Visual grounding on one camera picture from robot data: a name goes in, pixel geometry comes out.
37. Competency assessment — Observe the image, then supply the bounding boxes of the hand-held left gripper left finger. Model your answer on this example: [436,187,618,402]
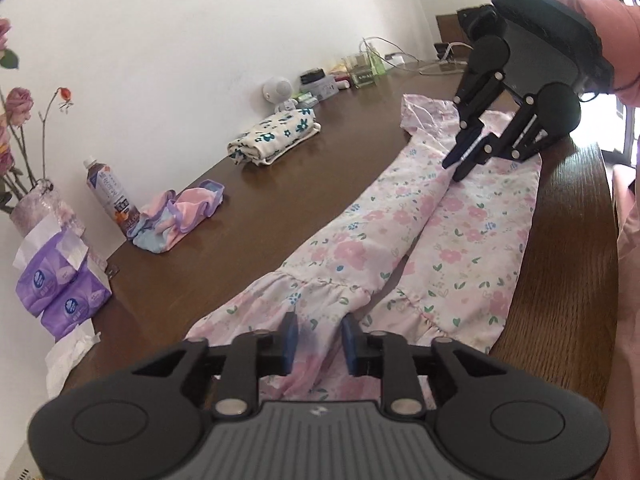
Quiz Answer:
[131,312,300,418]

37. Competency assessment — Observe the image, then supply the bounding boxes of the person's pink clothing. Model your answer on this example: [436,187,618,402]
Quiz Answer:
[597,135,640,480]

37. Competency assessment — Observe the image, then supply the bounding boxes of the folded cream teal-flower cloth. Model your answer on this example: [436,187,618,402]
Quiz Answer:
[227,107,322,167]

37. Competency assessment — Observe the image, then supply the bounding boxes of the clear glass cup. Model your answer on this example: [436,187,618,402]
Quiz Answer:
[344,52,376,89]

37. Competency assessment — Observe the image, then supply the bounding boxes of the white robot-shaped speaker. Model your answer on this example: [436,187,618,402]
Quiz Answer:
[262,76,301,113]

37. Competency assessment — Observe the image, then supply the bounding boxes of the dried rose bouquet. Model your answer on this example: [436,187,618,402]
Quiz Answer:
[0,17,76,213]

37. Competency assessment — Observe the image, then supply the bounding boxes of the pink floral dress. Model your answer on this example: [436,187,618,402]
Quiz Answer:
[185,92,544,402]

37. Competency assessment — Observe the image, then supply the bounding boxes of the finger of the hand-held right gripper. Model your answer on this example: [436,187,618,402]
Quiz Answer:
[452,94,550,183]
[442,66,505,169]

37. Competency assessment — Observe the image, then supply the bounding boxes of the pastel pink purple cloth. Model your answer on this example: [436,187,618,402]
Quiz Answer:
[126,179,225,254]

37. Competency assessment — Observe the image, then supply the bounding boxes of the plastic tea bottle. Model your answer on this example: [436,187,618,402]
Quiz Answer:
[83,156,140,239]

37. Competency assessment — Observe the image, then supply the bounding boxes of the pale purple textured vase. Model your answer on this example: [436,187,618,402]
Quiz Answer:
[10,180,87,241]

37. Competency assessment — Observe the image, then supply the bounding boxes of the crumpled white paper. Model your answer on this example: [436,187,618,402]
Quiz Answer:
[45,332,101,399]

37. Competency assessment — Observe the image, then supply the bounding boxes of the person's right forearm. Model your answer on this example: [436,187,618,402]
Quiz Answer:
[550,0,640,109]

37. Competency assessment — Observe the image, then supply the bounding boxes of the purple tissue pack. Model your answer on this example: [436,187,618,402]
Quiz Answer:
[14,227,89,317]
[41,255,114,337]

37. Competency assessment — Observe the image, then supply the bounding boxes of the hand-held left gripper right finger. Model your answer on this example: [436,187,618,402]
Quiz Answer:
[341,317,508,413]

